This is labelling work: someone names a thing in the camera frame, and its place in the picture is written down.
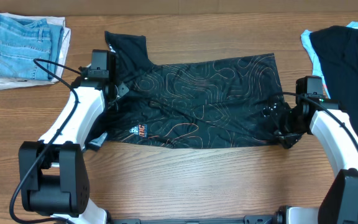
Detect black cycling jersey orange lines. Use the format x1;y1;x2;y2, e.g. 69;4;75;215
85;32;283;150

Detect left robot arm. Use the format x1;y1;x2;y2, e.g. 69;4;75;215
9;50;129;223

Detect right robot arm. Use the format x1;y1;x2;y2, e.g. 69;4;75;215
263;76;358;223

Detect light blue t-shirt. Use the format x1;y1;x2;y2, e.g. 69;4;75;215
301;22;358;100

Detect plain black t-shirt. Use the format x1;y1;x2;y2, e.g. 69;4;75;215
310;26;358;135

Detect folded blue jeans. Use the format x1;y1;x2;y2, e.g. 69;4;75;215
0;14;64;81

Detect folded white cloth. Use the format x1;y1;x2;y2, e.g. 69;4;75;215
0;13;71;90

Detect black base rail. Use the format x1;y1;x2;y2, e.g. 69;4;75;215
107;215;282;224

